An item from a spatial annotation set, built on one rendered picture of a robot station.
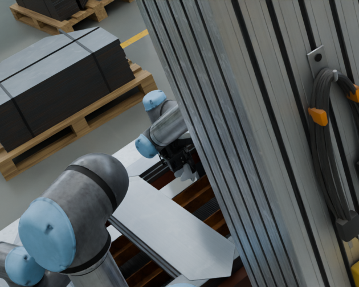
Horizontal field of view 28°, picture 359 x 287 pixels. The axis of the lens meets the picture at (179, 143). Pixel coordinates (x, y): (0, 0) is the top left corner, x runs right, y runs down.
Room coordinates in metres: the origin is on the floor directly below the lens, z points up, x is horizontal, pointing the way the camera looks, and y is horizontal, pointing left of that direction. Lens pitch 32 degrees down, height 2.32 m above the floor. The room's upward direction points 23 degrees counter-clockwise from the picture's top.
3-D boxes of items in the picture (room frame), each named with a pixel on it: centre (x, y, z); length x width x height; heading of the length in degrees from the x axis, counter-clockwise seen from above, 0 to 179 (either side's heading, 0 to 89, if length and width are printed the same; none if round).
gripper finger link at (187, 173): (1.96, 0.02, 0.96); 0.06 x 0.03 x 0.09; 112
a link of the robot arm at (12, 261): (1.22, 0.41, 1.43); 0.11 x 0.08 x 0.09; 44
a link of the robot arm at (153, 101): (1.97, 0.02, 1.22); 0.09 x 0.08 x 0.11; 36
